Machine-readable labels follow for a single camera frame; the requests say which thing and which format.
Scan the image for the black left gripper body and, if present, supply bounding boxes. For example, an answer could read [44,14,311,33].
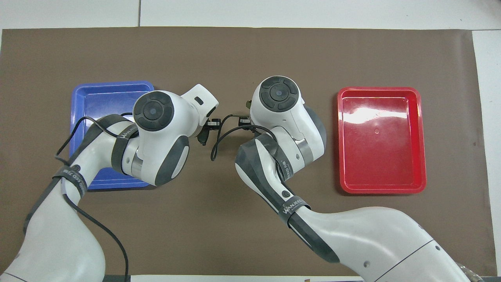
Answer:
[198,117,222,146]

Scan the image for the brown table mat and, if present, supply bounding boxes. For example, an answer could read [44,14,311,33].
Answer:
[0,27,498,277]

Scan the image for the blue plastic tray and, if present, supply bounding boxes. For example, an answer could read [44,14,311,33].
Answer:
[70,81,155,192]

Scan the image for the red plastic tray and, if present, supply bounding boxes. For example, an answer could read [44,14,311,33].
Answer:
[337,87,427,195]

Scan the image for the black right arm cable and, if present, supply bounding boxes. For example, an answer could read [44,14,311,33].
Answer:
[210,114,277,162]

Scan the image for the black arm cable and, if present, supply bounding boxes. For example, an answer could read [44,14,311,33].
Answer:
[55,113,136,282]
[210,114,277,162]

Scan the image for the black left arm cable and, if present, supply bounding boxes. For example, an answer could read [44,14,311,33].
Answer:
[55,113,136,282]

